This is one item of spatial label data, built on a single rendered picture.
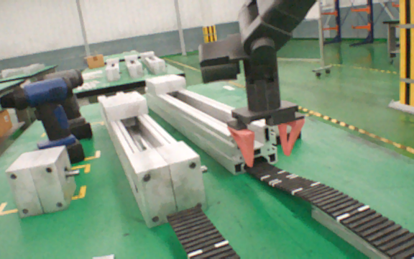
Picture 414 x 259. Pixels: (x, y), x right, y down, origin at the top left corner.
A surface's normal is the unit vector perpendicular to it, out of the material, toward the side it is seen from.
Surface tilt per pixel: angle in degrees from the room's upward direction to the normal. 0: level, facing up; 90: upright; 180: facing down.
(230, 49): 44
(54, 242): 0
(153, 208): 90
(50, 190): 90
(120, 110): 90
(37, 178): 90
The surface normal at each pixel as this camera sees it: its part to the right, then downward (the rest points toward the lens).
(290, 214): -0.14, -0.95
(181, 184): 0.35, 0.21
